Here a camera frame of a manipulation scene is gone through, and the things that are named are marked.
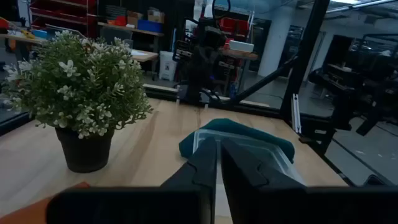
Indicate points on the wooden workbench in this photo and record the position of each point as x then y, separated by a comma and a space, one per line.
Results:
130, 29

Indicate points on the wooden table with white box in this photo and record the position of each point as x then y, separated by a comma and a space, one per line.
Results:
239, 55

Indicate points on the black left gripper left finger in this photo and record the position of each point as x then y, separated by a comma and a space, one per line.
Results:
205, 168

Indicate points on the red metal shelving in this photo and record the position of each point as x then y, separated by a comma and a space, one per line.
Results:
62, 15

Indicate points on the artificial plant in black pot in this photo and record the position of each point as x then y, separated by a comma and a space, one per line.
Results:
87, 87

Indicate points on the dark green cloth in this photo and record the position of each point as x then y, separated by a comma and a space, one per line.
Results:
230, 126

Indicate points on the cardboard box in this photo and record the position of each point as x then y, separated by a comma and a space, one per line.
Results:
156, 15
134, 18

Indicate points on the orange cloth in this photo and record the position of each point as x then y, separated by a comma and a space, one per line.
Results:
25, 211

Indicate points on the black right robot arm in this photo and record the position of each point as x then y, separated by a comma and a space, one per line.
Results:
199, 90

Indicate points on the white building column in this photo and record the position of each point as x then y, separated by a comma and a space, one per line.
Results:
275, 40

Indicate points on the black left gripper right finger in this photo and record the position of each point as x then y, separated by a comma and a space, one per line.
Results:
242, 174

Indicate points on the white waste bin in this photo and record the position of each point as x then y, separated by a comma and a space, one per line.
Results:
168, 65

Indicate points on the clear plastic tupperware container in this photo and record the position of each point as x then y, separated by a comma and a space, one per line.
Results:
267, 149

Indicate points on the white rectangular box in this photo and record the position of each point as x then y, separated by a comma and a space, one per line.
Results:
241, 46

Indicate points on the black neighbouring robot station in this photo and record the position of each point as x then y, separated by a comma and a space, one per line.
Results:
342, 81

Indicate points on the blue storage bin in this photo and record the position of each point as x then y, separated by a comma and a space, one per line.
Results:
150, 26

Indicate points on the wooden background table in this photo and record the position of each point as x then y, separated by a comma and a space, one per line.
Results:
144, 56

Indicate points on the red storage bins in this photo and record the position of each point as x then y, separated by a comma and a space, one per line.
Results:
233, 25

